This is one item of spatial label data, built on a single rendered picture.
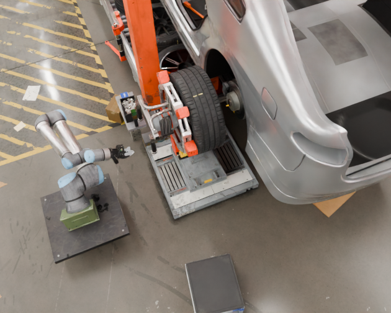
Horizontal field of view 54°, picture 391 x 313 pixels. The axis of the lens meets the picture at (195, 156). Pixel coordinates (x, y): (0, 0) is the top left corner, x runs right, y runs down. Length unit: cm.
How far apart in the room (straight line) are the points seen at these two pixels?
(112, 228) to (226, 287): 101
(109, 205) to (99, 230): 23
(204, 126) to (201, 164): 81
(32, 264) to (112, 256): 67
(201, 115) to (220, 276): 118
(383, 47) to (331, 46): 42
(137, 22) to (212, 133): 92
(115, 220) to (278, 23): 194
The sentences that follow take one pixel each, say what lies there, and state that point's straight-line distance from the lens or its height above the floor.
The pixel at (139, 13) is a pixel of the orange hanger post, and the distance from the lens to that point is 277.
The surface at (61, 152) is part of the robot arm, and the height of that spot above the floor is 82.
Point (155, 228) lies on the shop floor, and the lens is 345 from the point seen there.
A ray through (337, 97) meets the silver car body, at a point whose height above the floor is 93.
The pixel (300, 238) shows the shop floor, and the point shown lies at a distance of 349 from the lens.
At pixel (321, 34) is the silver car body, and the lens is 345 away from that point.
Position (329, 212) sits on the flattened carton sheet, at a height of 1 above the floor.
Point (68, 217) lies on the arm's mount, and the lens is 307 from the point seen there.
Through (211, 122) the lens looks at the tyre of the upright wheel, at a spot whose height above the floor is 103.
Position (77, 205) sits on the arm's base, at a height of 52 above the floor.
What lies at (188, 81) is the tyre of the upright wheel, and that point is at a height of 118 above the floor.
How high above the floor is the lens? 317
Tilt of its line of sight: 57 degrees down
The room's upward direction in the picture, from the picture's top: 2 degrees counter-clockwise
